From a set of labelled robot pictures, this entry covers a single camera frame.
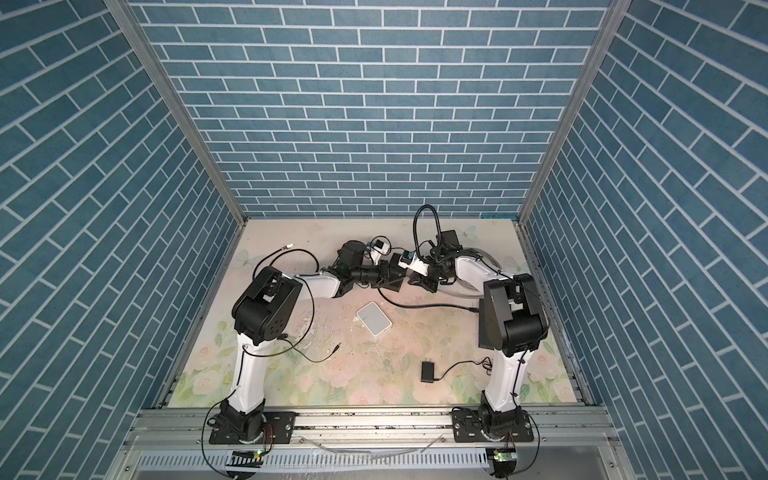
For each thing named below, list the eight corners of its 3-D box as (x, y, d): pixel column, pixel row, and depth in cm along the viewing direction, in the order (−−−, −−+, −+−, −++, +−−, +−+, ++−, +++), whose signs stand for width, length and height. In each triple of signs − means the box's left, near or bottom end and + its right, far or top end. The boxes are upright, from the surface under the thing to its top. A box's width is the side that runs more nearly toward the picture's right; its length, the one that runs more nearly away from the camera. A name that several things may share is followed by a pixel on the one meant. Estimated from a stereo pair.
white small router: (375, 337, 91) (374, 335, 89) (356, 314, 96) (356, 311, 94) (391, 325, 93) (391, 322, 92) (373, 303, 98) (372, 300, 97)
